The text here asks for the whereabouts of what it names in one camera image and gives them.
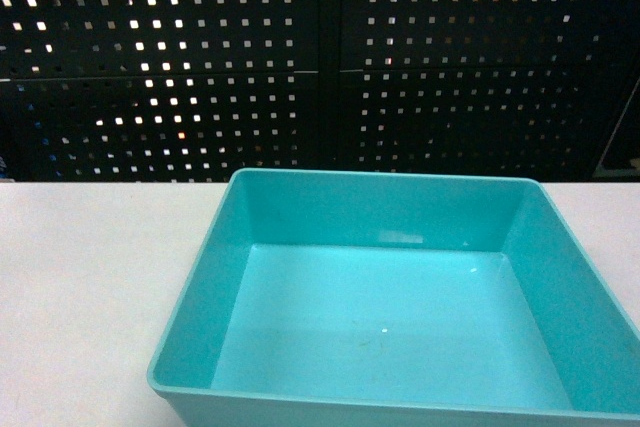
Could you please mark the teal plastic bin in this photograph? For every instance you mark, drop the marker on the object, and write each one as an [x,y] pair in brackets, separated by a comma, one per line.
[323,298]

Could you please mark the black perforated pegboard panel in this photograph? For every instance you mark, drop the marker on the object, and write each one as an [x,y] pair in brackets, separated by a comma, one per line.
[193,90]

